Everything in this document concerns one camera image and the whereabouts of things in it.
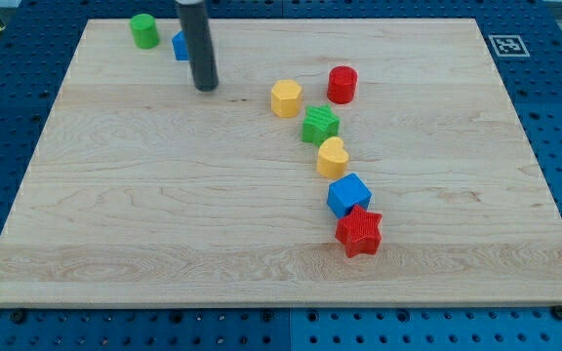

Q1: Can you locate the yellow heart block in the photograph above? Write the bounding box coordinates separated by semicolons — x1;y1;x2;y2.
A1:
316;136;349;179

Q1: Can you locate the blue cube block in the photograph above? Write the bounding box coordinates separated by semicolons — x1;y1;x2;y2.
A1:
327;174;372;218

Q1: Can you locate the green star block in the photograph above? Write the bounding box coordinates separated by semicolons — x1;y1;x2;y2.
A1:
301;104;340;146

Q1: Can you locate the yellow hexagon block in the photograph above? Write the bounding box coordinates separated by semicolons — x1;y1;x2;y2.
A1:
271;79;302;118

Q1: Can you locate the red star block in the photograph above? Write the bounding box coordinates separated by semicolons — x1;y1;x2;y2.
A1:
335;205;382;258

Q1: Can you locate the red cylinder block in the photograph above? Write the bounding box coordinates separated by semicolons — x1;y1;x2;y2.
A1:
327;65;358;104

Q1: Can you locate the light wooden board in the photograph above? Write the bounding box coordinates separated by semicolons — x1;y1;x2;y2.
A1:
0;19;562;309

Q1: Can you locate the blue block behind rod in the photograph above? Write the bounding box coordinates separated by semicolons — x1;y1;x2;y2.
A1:
172;31;188;61

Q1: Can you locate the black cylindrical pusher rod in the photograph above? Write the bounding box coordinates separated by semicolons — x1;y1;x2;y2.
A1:
175;0;219;92

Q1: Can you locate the green cylinder block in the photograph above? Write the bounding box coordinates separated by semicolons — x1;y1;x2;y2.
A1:
130;14;160;50

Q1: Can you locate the white fiducial marker tag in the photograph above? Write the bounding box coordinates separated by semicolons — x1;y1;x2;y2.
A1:
489;34;530;58

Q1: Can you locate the black screw bottom right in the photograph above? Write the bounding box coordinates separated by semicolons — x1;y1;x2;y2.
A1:
550;305;562;321

